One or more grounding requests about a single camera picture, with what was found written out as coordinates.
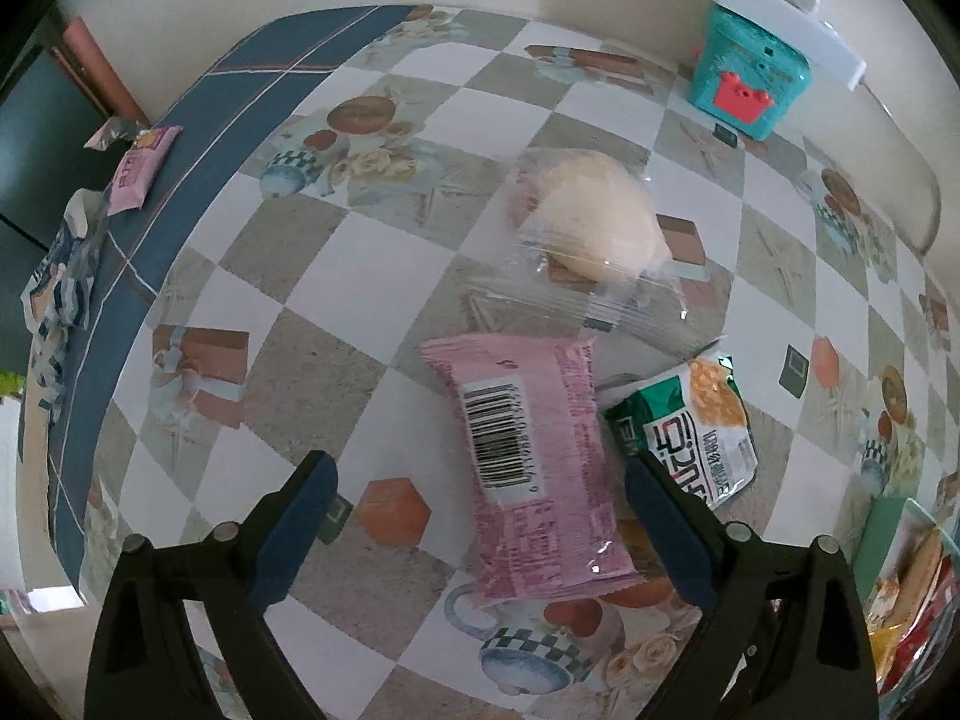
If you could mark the crumpled blue white wrapper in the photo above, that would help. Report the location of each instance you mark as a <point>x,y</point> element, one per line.
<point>57,297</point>

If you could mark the beige orange snack packet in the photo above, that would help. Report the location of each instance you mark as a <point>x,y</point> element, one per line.
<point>897,600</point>

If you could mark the red nice snack packet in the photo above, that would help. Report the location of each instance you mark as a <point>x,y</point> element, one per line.
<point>920,652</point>

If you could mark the teal toy box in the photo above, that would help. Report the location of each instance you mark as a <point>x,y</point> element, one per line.
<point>746,77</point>

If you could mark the green white walnut packet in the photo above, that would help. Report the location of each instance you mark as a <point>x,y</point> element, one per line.
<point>693,420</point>

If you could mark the white power strip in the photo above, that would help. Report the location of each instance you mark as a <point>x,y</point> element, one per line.
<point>805,32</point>

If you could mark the pink snack packet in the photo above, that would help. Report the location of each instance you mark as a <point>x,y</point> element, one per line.
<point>543,502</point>

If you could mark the teal shallow tray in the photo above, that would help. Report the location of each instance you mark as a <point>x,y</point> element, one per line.
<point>894,529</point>

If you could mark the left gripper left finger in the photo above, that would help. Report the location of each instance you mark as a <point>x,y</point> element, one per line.
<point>144,662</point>

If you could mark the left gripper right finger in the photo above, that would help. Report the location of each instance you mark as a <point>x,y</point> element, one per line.
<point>781,633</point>

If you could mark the checkered tablecloth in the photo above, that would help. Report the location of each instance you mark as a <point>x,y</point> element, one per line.
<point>339,177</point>

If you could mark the yellow orange snack packet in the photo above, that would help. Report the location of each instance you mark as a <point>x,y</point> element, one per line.
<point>884,642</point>

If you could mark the dark teal cabinet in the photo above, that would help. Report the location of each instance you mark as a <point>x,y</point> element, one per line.
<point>59,91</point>

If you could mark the wrapped round cream bun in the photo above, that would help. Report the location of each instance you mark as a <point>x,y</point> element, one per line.
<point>584,253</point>

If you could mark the small pink candy packet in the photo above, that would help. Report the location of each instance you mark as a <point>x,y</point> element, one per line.
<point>137,170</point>

